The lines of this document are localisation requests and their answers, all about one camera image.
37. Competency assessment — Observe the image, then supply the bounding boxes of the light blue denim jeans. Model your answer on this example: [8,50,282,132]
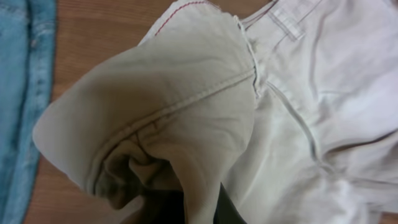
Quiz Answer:
[1,0,57,224]

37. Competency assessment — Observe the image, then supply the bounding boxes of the beige cotton shorts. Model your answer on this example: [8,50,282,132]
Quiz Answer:
[33,1,397,223]

